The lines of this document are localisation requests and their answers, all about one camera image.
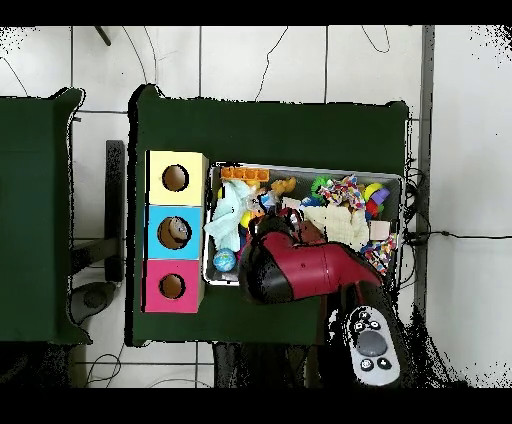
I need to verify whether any clear plastic bottle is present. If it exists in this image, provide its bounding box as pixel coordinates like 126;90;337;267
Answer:
168;217;192;242
255;190;278;212

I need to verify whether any blue globe ball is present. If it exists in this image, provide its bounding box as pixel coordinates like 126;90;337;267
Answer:
212;247;237;273

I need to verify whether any shallow metal mesh bin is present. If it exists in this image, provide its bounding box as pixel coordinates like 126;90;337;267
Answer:
202;161;405;293

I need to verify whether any wooden box with three holes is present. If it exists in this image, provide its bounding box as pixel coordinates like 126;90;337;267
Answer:
141;150;210;314

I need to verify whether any mint green cloth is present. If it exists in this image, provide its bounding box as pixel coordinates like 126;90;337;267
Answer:
203;179;254;253

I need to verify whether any wide orange toy brick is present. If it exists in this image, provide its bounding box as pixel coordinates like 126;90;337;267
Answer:
219;165;271;182

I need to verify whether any brown toy football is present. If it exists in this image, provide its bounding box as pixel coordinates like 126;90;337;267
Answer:
298;220;327;244

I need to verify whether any cream muslin cloth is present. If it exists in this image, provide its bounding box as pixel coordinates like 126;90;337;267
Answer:
303;204;371;249

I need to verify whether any colourful spotted cloth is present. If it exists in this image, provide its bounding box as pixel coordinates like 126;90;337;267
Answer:
317;174;367;210
359;233;399;275

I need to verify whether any grey metal bar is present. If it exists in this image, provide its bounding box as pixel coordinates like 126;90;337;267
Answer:
411;25;436;317

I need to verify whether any dark green side table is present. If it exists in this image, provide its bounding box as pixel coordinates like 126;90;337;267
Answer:
0;86;93;346

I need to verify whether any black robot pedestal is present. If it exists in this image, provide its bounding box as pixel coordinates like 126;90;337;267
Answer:
211;341;321;388

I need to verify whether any black cable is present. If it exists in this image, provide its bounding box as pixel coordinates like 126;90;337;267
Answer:
403;229;512;246

